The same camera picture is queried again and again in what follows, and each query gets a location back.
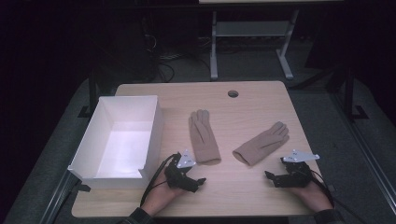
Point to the person's right hand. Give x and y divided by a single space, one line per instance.
313 196

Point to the person's left hand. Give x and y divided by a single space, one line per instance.
162 196

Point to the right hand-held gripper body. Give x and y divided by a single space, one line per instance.
295 174

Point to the grey metal table frame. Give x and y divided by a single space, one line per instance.
252 29

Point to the metal floor rail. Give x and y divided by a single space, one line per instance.
367 149
57 199

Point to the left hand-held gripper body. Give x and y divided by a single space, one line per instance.
178 176

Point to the beige knit glove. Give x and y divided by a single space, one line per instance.
203 140
261 145

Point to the white box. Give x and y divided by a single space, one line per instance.
124 152

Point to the black stand leg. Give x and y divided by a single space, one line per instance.
92 93
349 93

